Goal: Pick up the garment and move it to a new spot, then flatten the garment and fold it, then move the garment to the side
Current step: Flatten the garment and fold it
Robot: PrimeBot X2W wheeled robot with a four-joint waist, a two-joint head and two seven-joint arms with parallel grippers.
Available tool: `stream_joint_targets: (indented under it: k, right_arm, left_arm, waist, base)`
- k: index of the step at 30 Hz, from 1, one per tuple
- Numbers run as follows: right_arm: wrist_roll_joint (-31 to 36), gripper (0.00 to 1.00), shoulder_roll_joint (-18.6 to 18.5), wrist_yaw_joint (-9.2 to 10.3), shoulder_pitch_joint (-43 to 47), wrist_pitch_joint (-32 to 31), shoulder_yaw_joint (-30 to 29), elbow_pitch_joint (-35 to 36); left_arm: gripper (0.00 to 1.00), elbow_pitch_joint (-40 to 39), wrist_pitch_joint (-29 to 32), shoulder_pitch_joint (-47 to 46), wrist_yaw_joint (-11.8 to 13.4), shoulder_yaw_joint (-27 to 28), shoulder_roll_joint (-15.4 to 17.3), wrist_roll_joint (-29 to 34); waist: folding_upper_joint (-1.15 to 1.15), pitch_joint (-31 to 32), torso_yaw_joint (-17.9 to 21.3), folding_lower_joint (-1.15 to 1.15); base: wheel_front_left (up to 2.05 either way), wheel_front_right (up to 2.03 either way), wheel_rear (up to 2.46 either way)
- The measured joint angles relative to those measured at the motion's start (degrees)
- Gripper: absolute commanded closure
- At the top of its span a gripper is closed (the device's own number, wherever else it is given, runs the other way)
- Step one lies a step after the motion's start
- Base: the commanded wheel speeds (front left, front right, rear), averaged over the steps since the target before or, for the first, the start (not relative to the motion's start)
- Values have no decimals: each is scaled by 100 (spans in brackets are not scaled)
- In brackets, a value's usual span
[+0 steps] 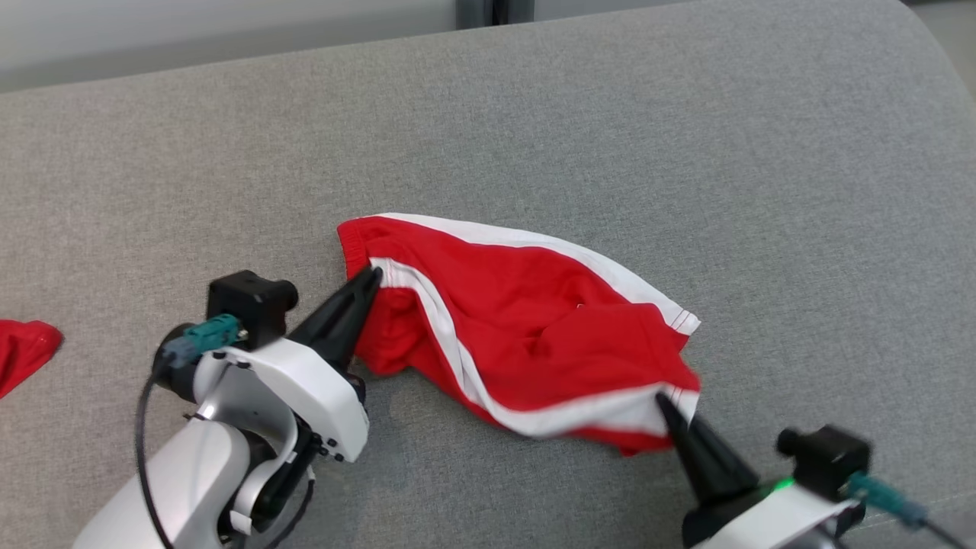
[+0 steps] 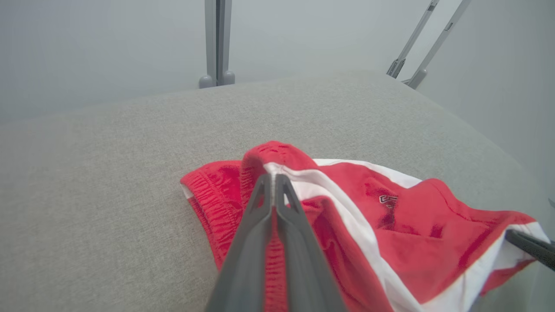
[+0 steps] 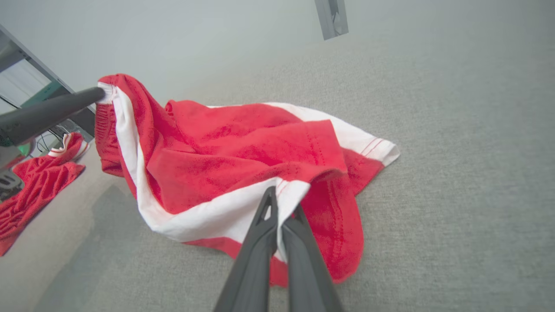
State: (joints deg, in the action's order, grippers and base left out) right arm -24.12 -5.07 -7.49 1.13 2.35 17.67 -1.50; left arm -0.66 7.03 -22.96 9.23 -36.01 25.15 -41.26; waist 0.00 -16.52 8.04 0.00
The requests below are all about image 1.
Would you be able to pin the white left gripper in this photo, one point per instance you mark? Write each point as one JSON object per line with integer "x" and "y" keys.
{"x": 313, "y": 389}

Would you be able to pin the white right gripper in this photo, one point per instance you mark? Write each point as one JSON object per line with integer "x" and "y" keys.
{"x": 770, "y": 518}

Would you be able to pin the red shorts with white stripes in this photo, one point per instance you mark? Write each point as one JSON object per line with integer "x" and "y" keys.
{"x": 534, "y": 320}

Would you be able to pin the red shirt with white sleeves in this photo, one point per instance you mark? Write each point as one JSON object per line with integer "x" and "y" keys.
{"x": 23, "y": 347}

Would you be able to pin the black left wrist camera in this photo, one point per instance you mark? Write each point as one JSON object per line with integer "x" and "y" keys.
{"x": 248, "y": 301}

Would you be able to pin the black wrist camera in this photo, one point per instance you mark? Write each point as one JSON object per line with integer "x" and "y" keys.
{"x": 248, "y": 301}
{"x": 827, "y": 457}

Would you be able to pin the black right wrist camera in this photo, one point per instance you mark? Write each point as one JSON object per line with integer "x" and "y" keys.
{"x": 827, "y": 457}

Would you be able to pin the grey metal partition post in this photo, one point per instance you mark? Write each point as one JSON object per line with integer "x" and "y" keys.
{"x": 492, "y": 9}

